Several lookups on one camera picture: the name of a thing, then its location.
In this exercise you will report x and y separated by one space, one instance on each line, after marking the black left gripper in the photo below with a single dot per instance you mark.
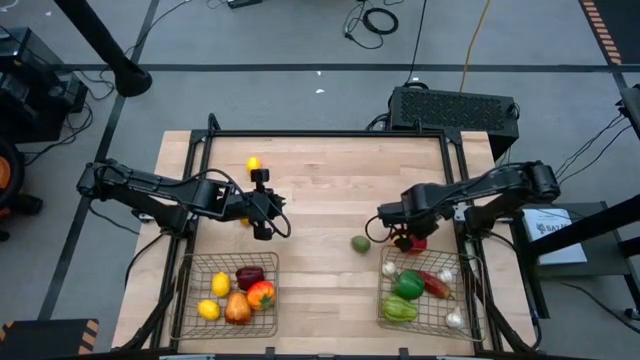
247 207

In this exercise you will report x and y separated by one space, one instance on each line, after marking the red yellow apple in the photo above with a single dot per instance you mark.
236 310

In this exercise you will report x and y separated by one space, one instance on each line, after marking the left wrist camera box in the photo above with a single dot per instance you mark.
260 175

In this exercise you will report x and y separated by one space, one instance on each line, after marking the orange tomato green stem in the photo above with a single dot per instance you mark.
261 296

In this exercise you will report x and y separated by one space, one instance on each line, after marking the orange citrus fruit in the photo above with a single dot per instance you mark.
244 222

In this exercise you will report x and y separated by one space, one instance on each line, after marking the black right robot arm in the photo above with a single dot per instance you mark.
500 187

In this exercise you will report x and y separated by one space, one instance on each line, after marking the black equipment cart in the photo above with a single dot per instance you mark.
30 90

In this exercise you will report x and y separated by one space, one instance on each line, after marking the white printed sheet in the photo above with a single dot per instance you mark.
555 240

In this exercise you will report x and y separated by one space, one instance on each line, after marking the black power strip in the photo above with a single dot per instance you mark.
245 3

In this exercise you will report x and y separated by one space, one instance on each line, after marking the red bell pepper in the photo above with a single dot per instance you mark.
420 244

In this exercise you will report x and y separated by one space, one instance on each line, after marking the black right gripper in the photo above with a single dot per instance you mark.
412 212

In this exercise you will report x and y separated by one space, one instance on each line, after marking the black mat striped edge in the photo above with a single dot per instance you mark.
620 25

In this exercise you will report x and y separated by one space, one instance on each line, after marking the black perforated computer case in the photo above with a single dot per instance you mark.
450 112

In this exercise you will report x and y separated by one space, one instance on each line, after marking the green lime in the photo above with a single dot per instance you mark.
360 244

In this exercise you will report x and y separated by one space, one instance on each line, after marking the red chili pepper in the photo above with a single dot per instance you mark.
436 286

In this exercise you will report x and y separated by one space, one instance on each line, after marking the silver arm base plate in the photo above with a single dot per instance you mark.
502 212
142 217

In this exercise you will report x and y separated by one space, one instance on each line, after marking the small yellow lemon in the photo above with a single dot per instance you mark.
252 163

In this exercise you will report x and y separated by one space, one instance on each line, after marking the green bell pepper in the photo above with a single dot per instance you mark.
409 285

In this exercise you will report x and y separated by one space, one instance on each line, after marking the light green ribbed pepper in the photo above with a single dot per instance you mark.
399 309

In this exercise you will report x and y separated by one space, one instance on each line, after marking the white garlic bulb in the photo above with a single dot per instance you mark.
445 275
389 269
454 318

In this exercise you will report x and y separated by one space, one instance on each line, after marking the black box hazard stripes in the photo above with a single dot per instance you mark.
45 342

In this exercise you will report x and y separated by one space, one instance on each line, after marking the black side table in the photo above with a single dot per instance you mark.
605 265

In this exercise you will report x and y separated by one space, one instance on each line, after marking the dark red apple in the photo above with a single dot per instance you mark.
250 277

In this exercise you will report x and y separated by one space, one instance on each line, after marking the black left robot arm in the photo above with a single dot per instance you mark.
140 187

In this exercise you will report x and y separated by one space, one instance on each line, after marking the black corner bracket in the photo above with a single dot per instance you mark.
214 124

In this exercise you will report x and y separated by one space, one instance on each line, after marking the black orange machine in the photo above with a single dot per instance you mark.
10 200

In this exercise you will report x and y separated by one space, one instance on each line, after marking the black table frame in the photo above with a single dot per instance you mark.
325 133

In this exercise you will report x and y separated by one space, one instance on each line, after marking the black pole round base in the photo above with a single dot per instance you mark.
100 40

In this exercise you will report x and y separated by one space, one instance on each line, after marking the black diagonal frame beam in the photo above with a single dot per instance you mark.
590 225

